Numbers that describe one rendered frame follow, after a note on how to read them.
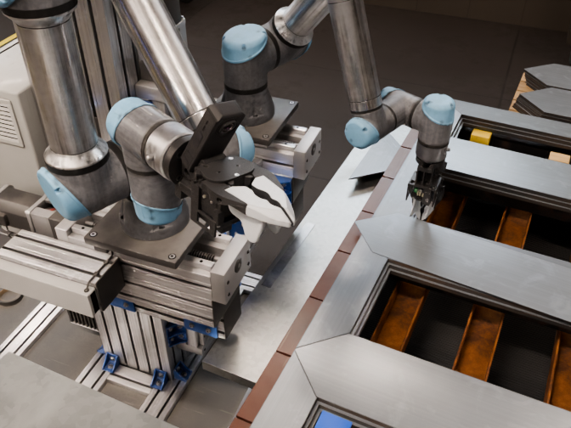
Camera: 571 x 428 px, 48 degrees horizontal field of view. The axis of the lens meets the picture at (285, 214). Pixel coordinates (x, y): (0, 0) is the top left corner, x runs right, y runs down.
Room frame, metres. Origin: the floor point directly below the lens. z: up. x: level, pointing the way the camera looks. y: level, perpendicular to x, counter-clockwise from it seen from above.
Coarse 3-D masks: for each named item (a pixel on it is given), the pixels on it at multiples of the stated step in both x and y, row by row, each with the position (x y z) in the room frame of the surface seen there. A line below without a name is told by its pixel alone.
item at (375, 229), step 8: (384, 216) 1.32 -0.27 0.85; (392, 216) 1.32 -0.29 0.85; (368, 224) 1.29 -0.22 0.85; (376, 224) 1.29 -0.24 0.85; (384, 224) 1.29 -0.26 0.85; (360, 232) 1.25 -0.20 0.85; (368, 232) 1.25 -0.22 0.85; (376, 232) 1.25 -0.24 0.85; (384, 232) 1.25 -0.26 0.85; (368, 240) 1.22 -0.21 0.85; (376, 240) 1.22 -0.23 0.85
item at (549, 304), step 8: (552, 264) 1.13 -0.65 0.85; (552, 272) 1.11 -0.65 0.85; (560, 272) 1.11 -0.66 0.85; (568, 272) 1.11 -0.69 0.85; (552, 280) 1.08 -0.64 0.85; (560, 280) 1.08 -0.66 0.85; (568, 280) 1.08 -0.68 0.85; (552, 288) 1.05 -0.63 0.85; (560, 288) 1.05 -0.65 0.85; (568, 288) 1.05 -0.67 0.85; (544, 296) 1.03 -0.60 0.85; (552, 296) 1.03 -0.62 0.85; (560, 296) 1.03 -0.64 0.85; (568, 296) 1.03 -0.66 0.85; (544, 304) 1.00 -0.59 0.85; (552, 304) 1.00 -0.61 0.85; (560, 304) 1.00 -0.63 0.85; (568, 304) 1.00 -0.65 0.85; (544, 312) 0.98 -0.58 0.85; (552, 312) 0.98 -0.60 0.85; (560, 312) 0.98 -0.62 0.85; (568, 312) 0.98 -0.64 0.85; (568, 320) 0.95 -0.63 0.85
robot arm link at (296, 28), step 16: (304, 0) 1.53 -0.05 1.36; (320, 0) 1.51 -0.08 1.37; (288, 16) 1.57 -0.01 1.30; (304, 16) 1.54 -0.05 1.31; (320, 16) 1.53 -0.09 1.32; (272, 32) 1.58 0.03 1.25; (288, 32) 1.57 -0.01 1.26; (304, 32) 1.56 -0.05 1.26; (288, 48) 1.57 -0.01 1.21; (304, 48) 1.64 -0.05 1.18
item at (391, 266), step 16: (480, 128) 1.82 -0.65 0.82; (496, 128) 1.80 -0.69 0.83; (512, 128) 1.79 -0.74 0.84; (560, 144) 1.71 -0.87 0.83; (448, 176) 1.53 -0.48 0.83; (464, 176) 1.52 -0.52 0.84; (496, 192) 1.46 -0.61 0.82; (512, 192) 1.45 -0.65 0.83; (528, 192) 1.44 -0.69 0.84; (560, 208) 1.39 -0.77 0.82; (544, 256) 1.16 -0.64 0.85; (384, 272) 1.12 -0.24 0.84; (400, 272) 1.13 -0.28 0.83; (416, 272) 1.12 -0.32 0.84; (448, 288) 1.08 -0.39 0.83; (464, 288) 1.07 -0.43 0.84; (368, 304) 1.01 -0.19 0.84; (496, 304) 1.03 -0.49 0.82; (512, 304) 1.02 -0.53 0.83; (544, 320) 0.98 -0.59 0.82; (560, 320) 0.97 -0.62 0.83; (320, 400) 0.75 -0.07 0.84; (352, 416) 0.72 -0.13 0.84
